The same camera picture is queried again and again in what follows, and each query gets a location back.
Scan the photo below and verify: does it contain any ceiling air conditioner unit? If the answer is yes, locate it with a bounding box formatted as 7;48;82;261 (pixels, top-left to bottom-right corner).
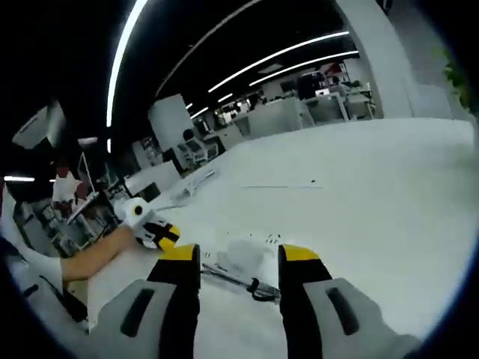
12;102;67;150

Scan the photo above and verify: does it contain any green potted plant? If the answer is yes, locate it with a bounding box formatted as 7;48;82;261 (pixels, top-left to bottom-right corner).
433;48;475;113

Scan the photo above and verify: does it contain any white charger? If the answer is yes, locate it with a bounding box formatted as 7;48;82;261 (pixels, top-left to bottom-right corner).
216;238;269;273

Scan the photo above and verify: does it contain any white side table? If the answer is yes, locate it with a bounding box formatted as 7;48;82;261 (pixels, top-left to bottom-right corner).
66;190;115;227

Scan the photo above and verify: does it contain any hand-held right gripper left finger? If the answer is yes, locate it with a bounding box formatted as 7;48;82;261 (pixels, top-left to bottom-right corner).
89;243;203;359

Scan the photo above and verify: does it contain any black strap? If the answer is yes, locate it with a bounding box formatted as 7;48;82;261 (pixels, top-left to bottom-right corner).
37;274;90;323

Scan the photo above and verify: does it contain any long ceiling light strip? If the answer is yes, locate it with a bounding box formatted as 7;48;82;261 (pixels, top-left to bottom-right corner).
106;0;149;128

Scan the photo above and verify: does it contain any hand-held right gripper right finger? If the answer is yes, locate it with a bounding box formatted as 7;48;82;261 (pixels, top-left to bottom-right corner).
277;243;422;359

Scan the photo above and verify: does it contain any coiled white power strip cable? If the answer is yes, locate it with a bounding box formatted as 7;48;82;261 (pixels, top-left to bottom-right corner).
170;168;219;198

